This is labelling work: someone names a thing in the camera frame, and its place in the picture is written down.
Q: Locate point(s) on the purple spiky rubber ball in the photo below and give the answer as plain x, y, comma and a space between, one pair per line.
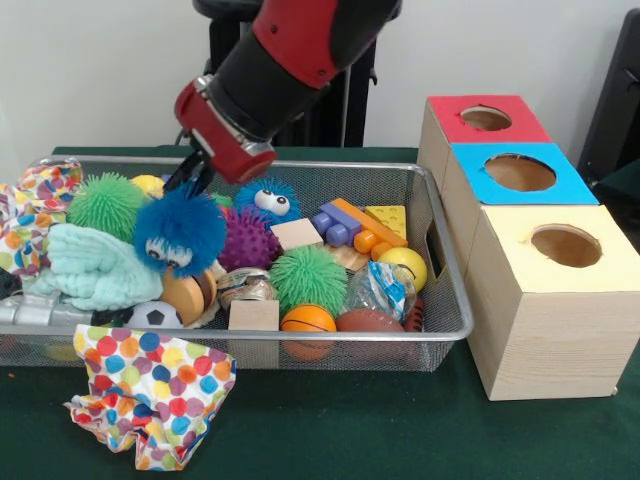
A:
247, 240

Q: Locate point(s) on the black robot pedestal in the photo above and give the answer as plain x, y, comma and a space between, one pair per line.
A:
357, 110

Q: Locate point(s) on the colourful polka dot cloth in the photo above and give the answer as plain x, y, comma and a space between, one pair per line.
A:
155, 395
30, 220

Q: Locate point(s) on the green spiky rubber ball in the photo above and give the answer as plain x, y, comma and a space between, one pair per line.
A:
310, 277
105, 200

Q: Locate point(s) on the blue spiky rubber ball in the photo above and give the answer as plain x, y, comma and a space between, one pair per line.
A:
180, 235

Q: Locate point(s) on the yellow ball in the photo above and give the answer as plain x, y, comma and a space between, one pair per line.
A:
402, 267

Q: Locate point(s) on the plain wooden block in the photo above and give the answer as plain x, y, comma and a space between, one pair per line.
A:
254, 315
297, 232

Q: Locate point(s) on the dark green tablecloth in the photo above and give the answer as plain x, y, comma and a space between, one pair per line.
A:
350, 425
625, 185

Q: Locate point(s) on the wooden box with three holes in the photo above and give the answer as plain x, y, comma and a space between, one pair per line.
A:
550, 340

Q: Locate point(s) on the blue spiky ball with eyes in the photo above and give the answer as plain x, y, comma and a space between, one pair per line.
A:
267, 197

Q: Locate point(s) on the yellow cheese wedge toy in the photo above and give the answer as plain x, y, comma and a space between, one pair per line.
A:
387, 217

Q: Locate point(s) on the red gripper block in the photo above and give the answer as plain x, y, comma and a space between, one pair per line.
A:
220, 137

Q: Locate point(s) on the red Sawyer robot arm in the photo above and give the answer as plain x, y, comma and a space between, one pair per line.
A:
300, 50

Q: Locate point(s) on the mint green waffle cloth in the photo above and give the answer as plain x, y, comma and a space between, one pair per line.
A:
95, 270

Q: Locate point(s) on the small orange basketball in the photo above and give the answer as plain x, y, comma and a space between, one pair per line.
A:
307, 318

